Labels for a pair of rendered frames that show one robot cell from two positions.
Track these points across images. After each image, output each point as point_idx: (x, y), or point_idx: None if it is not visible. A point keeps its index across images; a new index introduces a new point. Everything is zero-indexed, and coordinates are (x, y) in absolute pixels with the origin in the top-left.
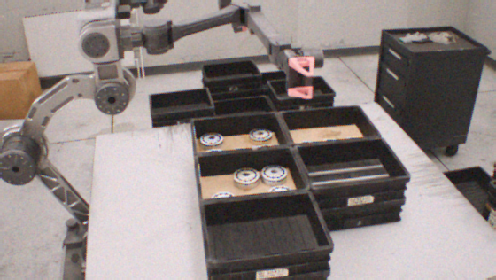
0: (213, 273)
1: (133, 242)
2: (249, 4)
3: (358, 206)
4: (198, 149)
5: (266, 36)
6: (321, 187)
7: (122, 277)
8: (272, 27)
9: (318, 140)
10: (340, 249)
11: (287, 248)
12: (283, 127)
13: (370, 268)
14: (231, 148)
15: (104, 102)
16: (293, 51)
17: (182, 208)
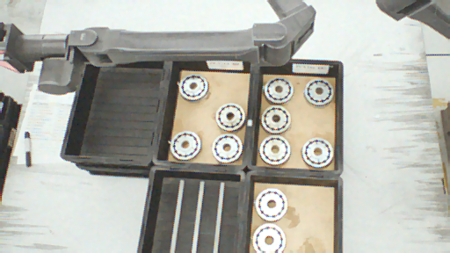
0: None
1: (211, 25)
2: (263, 23)
3: None
4: (311, 79)
5: (135, 31)
6: (150, 177)
7: (169, 17)
8: (170, 46)
9: (299, 232)
10: (140, 208)
11: (116, 134)
12: (294, 172)
13: (104, 228)
14: (304, 116)
15: None
16: (66, 52)
17: None
